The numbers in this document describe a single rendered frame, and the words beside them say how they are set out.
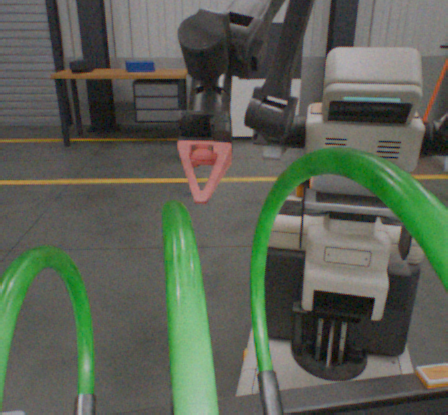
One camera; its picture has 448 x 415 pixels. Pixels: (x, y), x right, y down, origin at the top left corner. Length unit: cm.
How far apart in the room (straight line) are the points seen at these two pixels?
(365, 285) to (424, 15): 620
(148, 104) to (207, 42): 477
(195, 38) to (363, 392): 53
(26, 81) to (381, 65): 625
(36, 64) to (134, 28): 153
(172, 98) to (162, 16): 164
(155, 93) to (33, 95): 233
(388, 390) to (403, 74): 64
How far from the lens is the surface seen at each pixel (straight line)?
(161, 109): 527
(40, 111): 696
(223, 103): 55
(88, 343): 41
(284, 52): 96
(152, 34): 648
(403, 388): 71
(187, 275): 16
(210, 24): 53
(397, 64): 104
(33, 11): 680
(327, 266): 122
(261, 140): 110
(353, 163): 18
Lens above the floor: 144
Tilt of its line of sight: 21 degrees down
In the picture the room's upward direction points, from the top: straight up
